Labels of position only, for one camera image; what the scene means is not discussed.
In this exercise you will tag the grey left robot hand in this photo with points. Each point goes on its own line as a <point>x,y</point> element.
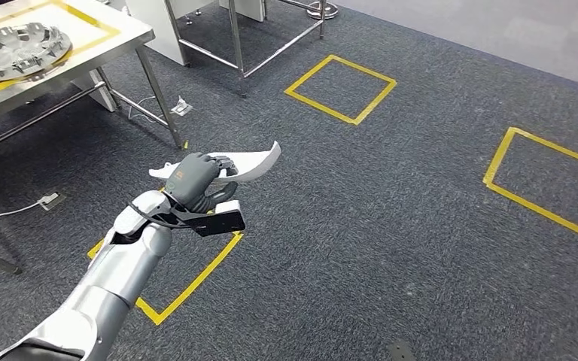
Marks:
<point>191,179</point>

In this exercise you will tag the white curved plastic part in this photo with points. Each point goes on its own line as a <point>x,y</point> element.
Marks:
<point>254,164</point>

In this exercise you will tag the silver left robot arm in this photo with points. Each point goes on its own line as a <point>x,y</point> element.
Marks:
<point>114,269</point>

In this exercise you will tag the stainless steel workbench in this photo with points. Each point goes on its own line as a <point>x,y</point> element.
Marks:
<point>119,35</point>

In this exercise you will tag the metal floor outlet box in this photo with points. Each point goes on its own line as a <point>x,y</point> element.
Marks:
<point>51,201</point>
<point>182,107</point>

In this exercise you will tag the yellow floor tape square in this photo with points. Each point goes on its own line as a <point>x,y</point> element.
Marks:
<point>314,102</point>
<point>189,286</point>
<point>493,164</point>

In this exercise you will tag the stainless steel table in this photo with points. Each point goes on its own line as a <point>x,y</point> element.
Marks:
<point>236,45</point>

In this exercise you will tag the chrome round stanchion base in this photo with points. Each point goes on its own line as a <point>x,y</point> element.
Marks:
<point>325,10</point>

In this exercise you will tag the grey wheel hubcap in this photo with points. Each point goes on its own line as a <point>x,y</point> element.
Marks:
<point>15,50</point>

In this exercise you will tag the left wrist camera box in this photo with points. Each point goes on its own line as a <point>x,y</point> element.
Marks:
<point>221,221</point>

